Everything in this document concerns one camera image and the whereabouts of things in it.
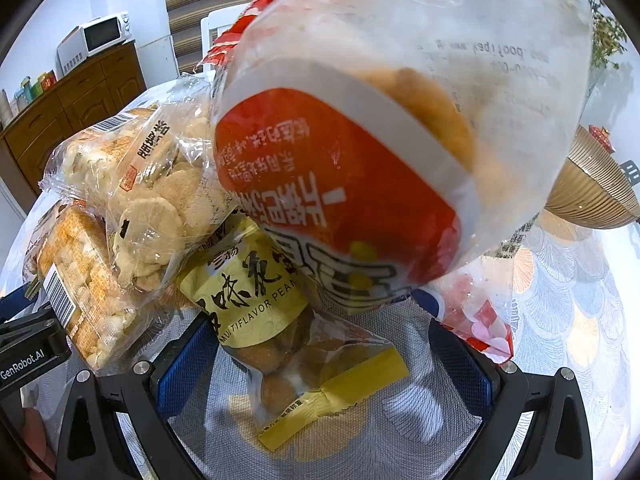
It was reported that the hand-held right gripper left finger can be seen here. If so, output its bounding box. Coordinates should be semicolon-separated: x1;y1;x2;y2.
54;317;221;480

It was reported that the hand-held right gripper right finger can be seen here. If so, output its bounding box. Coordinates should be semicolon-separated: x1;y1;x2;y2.
427;317;608;480

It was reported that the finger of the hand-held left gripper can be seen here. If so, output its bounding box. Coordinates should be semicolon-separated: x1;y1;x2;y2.
0;309;60;348

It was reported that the red and white snack packet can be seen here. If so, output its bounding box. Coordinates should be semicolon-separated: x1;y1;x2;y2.
425;265;516;356

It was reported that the orange rice cracker bag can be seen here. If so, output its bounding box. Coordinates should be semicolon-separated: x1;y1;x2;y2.
25;200;146;373
40;105;166;211

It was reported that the yellow label peanut bag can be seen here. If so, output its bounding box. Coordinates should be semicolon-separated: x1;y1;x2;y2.
177;215;411;453

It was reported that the clear bag of round biscuits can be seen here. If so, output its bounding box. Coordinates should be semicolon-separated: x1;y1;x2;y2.
105;72;251;293

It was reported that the brown ribbed bowl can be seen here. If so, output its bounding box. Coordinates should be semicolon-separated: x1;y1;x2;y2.
542;125;640;231

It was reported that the large orange label snack bag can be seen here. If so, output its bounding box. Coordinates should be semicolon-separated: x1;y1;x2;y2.
197;0;596;316

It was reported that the person's left hand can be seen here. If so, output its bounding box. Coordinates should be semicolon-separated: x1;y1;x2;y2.
19;404;58;479

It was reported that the brown wooden cabinet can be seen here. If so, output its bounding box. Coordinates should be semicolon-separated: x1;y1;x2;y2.
0;42;148;196

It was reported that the white microwave oven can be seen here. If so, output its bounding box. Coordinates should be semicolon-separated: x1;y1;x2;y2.
56;11;136;78

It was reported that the white dining chair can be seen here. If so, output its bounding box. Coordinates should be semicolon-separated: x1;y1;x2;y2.
199;2;261;73

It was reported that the dried flower bunch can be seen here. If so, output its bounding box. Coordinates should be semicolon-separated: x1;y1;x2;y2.
590;0;631;71

